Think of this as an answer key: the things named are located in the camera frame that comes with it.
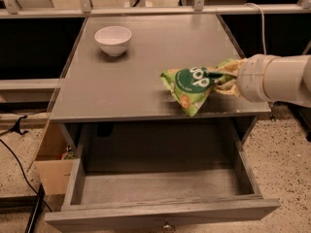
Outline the black floor cable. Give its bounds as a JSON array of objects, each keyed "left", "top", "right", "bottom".
[{"left": 0, "top": 138, "right": 52, "bottom": 213}]

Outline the black bar on floor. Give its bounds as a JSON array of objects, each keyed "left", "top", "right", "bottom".
[{"left": 24, "top": 185, "right": 45, "bottom": 233}]

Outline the grey wooden cabinet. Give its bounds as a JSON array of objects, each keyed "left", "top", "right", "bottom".
[{"left": 51, "top": 15, "right": 269, "bottom": 155}]

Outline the open grey top drawer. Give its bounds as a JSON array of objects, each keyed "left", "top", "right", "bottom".
[{"left": 46, "top": 119, "right": 280, "bottom": 233}]

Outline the white ceramic bowl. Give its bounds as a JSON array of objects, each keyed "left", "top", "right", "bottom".
[{"left": 94, "top": 26, "right": 132, "bottom": 56}]

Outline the small packet in box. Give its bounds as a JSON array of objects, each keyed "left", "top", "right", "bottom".
[{"left": 61, "top": 146, "right": 75, "bottom": 160}]

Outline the cardboard box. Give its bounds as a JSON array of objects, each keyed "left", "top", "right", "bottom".
[{"left": 33, "top": 121, "right": 76, "bottom": 195}]

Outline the white cable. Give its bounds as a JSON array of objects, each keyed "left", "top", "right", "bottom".
[{"left": 244, "top": 2, "right": 268, "bottom": 56}]

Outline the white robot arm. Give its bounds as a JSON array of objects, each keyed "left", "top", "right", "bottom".
[{"left": 215, "top": 54, "right": 311, "bottom": 108}]

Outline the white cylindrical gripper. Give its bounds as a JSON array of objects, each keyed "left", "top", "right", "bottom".
[{"left": 214, "top": 54, "right": 277, "bottom": 103}]

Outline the upper metal rail frame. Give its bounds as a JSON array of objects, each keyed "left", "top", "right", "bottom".
[{"left": 0, "top": 0, "right": 310, "bottom": 18}]

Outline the green rice chip bag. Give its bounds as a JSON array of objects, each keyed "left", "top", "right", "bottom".
[{"left": 160, "top": 66, "right": 237, "bottom": 117}]

